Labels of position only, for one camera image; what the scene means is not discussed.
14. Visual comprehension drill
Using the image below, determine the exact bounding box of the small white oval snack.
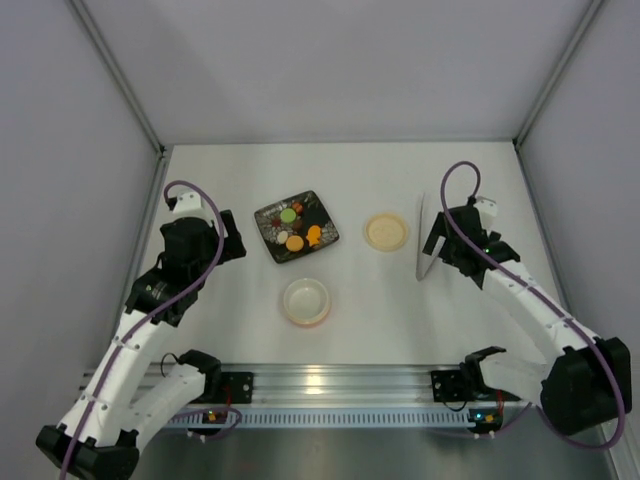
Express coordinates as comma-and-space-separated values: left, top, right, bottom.
276, 231, 289, 244

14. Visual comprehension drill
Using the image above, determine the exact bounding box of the green round cookie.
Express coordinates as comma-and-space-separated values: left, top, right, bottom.
280, 208, 297, 224

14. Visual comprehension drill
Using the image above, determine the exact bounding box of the orange round cracker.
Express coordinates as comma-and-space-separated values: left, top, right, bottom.
285, 235, 304, 252

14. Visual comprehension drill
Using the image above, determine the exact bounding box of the red brown sushi snack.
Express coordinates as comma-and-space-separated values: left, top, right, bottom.
292, 202, 304, 215

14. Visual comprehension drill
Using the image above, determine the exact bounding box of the orange fish shaped snack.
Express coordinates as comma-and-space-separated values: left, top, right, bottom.
306, 225, 322, 248

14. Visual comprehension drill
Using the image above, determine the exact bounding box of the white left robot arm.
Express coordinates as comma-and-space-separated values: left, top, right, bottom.
36, 210, 246, 479

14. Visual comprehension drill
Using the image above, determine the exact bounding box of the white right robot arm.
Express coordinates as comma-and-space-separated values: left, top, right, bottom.
416, 195, 633, 436

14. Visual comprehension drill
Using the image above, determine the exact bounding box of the cream round box lid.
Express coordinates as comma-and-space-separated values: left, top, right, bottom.
364, 212, 409, 252

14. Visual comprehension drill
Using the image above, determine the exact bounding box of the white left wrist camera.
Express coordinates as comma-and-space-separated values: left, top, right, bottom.
172, 190, 213, 225

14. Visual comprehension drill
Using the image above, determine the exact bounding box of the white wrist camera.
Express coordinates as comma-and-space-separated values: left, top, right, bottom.
474, 196, 498, 232
172, 190, 213, 225

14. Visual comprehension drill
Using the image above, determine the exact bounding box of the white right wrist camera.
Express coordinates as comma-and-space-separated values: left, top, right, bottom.
474, 196, 498, 232

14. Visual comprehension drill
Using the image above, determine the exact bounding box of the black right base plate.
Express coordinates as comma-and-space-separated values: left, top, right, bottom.
430, 369, 497, 403

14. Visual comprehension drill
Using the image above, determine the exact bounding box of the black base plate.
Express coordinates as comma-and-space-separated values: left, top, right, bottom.
430, 369, 497, 403
195, 371, 254, 405

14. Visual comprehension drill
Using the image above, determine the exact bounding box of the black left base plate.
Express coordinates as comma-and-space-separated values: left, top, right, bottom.
195, 371, 254, 405

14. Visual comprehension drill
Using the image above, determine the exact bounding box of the aluminium mounting rail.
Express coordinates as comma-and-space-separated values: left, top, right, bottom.
74, 363, 546, 404

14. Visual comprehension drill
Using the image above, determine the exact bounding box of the grey slotted cable duct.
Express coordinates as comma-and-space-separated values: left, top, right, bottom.
164, 411, 476, 429

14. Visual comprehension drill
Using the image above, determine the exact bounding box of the left aluminium frame post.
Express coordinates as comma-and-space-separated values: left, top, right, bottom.
66, 0, 167, 332

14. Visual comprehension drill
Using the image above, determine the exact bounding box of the aluminium frame post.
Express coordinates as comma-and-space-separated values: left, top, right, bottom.
66, 0, 167, 332
512, 0, 608, 309

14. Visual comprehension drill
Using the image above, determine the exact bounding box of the right aluminium frame post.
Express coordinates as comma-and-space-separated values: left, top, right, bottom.
512, 0, 608, 309

